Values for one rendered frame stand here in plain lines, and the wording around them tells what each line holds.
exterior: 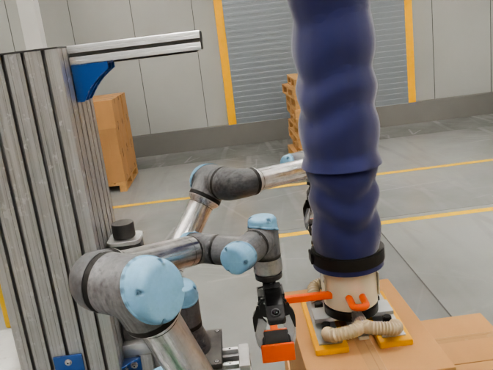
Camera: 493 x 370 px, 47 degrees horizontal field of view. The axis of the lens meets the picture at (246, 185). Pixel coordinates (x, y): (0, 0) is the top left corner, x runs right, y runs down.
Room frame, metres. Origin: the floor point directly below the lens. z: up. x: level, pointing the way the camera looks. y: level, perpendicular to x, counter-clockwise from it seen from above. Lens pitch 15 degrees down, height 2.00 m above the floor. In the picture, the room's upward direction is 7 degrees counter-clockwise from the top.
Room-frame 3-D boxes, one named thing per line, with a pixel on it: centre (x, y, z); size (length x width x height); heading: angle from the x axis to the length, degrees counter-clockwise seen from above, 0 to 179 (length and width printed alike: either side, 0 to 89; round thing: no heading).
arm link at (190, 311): (1.69, 0.26, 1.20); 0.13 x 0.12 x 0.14; 37
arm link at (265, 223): (1.37, -0.03, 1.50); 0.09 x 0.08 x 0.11; 148
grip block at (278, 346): (1.36, -0.03, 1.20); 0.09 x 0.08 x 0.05; 91
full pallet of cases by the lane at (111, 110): (8.74, 2.26, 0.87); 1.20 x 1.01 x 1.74; 1
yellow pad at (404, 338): (1.66, -0.38, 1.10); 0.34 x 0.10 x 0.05; 1
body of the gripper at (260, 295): (1.39, -0.03, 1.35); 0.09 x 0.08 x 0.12; 1
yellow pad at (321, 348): (1.66, -0.19, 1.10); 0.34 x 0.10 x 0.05; 1
